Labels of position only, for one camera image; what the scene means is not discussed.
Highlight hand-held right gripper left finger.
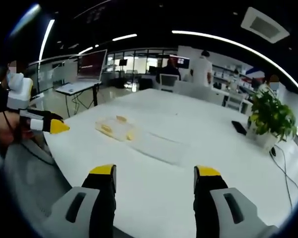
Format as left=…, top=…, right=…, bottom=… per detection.
left=43, top=163, right=117, bottom=238

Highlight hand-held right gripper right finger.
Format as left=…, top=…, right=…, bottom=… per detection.
left=193, top=165, right=279, bottom=238

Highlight clear yellow plastic buckle part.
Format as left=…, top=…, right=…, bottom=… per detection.
left=95, top=118, right=117, bottom=136

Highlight clear plastic bag with bananas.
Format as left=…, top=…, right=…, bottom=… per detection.
left=114, top=114, right=138, bottom=142

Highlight white rolling desk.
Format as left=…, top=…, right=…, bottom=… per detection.
left=55, top=80, right=103, bottom=118

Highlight curved ceiling light strip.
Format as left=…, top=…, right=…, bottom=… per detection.
left=38, top=19, right=56, bottom=60

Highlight clear plastic sheet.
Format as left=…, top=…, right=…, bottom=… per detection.
left=131, top=130, right=190, bottom=165

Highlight open laptop on stand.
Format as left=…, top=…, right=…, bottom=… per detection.
left=76, top=49, right=108, bottom=82

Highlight black phone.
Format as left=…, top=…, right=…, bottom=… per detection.
left=231, top=120, right=248, bottom=136

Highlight white plant pot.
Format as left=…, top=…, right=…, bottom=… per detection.
left=245, top=125, right=281, bottom=152

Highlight white slatted chair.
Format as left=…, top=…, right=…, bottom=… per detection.
left=224, top=93, right=248, bottom=113

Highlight green potted plant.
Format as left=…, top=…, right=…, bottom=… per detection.
left=247, top=85, right=298, bottom=142

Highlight short ceiling light strip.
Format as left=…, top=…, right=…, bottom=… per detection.
left=112, top=33, right=138, bottom=42

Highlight white office chair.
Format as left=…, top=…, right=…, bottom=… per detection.
left=159, top=73, right=179, bottom=92

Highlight white storage shelves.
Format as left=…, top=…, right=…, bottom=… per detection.
left=212, top=63, right=253, bottom=88

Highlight small desk monitor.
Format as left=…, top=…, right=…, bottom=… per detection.
left=169, top=55, right=191, bottom=69

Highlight long ceiling light strip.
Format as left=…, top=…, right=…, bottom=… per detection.
left=171, top=30, right=298, bottom=97

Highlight ceiling air vent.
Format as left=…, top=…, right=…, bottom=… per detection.
left=240, top=6, right=291, bottom=45

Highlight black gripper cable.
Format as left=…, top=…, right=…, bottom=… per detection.
left=2, top=111, right=56, bottom=165

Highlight black table cable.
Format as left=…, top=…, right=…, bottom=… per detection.
left=269, top=144, right=298, bottom=208

